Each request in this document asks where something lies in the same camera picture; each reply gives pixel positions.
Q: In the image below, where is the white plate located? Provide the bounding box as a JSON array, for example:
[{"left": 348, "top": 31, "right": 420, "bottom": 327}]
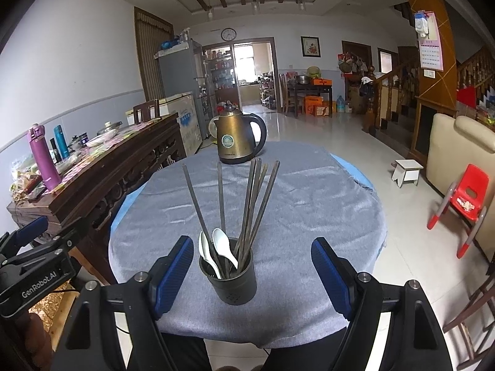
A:
[{"left": 85, "top": 133, "right": 117, "bottom": 147}]

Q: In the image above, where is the small white stool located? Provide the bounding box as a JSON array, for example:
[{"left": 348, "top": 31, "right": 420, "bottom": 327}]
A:
[{"left": 390, "top": 159, "right": 425, "bottom": 188}]

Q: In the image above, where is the person's left hand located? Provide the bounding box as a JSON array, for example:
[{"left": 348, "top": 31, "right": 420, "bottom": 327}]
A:
[{"left": 10, "top": 313, "right": 53, "bottom": 371}]

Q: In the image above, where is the bronze electric kettle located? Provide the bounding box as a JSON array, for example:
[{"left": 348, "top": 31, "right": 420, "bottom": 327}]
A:
[{"left": 213, "top": 100, "right": 267, "bottom": 165}]

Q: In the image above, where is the red plastic child chair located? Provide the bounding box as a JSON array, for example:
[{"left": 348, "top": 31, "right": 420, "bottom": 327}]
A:
[{"left": 426, "top": 163, "right": 490, "bottom": 259}]

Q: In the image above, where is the gold patterned box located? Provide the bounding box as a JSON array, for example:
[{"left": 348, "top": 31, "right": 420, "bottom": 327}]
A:
[{"left": 29, "top": 288, "right": 80, "bottom": 331}]

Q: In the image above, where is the brown door curtain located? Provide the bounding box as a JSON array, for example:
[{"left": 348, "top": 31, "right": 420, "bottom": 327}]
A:
[{"left": 134, "top": 6, "right": 174, "bottom": 101}]

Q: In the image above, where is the purple thermos bottle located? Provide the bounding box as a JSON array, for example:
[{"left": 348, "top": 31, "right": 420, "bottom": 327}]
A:
[{"left": 26, "top": 124, "right": 62, "bottom": 192}]

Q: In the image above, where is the dark wooden folding chair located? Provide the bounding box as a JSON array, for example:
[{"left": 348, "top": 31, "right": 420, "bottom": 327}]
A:
[{"left": 443, "top": 259, "right": 495, "bottom": 371}]

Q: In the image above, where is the beige sofa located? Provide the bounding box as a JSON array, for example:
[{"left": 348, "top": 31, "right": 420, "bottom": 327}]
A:
[{"left": 425, "top": 113, "right": 495, "bottom": 259}]

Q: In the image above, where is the pile of snack packets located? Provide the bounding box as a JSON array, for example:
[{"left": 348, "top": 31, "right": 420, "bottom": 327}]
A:
[{"left": 10, "top": 155, "right": 43, "bottom": 202}]

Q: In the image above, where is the carved wooden sideboard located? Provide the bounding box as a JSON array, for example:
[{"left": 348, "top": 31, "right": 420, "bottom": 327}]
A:
[{"left": 7, "top": 114, "right": 187, "bottom": 283}]

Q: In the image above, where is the grey tablecloth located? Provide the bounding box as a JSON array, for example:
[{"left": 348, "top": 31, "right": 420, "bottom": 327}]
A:
[{"left": 108, "top": 141, "right": 387, "bottom": 350}]

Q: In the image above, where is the black utensil holder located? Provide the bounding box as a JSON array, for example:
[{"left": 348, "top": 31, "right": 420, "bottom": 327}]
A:
[{"left": 198, "top": 237, "right": 258, "bottom": 305}]

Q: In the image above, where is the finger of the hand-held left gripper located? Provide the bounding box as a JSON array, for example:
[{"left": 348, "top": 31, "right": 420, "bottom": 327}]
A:
[
  {"left": 0, "top": 216, "right": 49, "bottom": 258},
  {"left": 0, "top": 220, "right": 88, "bottom": 275}
]

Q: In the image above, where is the bundle of dark chopsticks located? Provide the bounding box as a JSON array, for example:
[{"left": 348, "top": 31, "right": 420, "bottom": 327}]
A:
[{"left": 182, "top": 158, "right": 281, "bottom": 275}]

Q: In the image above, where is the pink wall calendar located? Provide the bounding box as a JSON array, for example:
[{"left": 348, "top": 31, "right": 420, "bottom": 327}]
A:
[{"left": 414, "top": 11, "right": 445, "bottom": 72}]

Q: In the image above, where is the dark wooden side table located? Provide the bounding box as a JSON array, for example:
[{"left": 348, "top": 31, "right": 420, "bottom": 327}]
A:
[{"left": 287, "top": 83, "right": 334, "bottom": 118}]

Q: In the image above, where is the wooden dining chair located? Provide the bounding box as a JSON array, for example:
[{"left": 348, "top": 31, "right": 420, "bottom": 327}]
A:
[{"left": 133, "top": 100, "right": 161, "bottom": 124}]

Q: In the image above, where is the person's dark clothing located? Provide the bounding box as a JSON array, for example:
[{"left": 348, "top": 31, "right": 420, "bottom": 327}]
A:
[{"left": 160, "top": 326, "right": 349, "bottom": 371}]

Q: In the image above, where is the glass display cabinet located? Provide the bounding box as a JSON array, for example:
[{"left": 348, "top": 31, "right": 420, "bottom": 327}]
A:
[{"left": 203, "top": 48, "right": 236, "bottom": 109}]

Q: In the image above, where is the wooden stair railing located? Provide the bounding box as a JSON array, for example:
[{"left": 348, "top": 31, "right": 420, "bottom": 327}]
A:
[{"left": 364, "top": 66, "right": 420, "bottom": 140}]

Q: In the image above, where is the floral table mat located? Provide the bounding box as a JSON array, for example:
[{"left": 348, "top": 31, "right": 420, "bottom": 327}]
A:
[{"left": 50, "top": 118, "right": 171, "bottom": 194}]

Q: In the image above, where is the blue table cover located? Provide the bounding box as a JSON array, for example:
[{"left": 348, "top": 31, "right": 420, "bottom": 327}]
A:
[{"left": 110, "top": 152, "right": 374, "bottom": 236}]

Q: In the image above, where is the white soup spoon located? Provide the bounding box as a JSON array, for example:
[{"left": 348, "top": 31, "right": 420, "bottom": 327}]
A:
[
  {"left": 212, "top": 228, "right": 239, "bottom": 269},
  {"left": 198, "top": 231, "right": 223, "bottom": 279}
]

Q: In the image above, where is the grey refrigerator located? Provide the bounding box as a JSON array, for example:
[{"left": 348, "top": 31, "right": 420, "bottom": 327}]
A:
[{"left": 155, "top": 39, "right": 205, "bottom": 140}]

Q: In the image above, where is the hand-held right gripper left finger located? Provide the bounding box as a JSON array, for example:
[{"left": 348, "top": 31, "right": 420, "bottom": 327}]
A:
[{"left": 50, "top": 235, "right": 195, "bottom": 371}]

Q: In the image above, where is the white chest freezer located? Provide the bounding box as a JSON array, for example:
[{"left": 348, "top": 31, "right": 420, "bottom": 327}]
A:
[{"left": 126, "top": 92, "right": 202, "bottom": 155}]

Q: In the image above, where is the blue thermos bottle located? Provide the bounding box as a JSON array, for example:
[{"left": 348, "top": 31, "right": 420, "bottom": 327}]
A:
[{"left": 53, "top": 125, "right": 70, "bottom": 160}]

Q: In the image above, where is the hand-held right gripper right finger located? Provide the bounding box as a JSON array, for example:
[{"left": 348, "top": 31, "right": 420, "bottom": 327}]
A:
[{"left": 310, "top": 237, "right": 453, "bottom": 371}]

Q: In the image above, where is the framed wall picture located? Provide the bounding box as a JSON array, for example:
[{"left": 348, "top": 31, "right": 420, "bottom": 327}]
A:
[{"left": 301, "top": 36, "right": 321, "bottom": 58}]

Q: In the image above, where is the pot with glass lid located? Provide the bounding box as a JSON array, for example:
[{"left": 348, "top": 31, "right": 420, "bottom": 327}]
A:
[{"left": 97, "top": 121, "right": 123, "bottom": 136}]

